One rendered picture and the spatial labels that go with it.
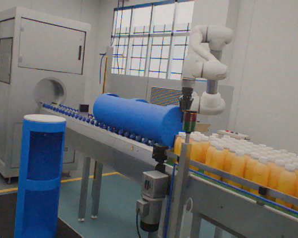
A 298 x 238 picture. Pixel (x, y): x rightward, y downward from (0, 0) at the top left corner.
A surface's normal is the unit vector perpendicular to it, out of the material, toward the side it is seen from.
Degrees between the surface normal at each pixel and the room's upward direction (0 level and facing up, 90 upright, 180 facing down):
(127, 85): 90
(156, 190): 90
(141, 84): 90
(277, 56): 90
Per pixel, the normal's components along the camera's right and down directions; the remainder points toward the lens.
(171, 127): 0.64, 0.16
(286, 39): -0.71, 0.00
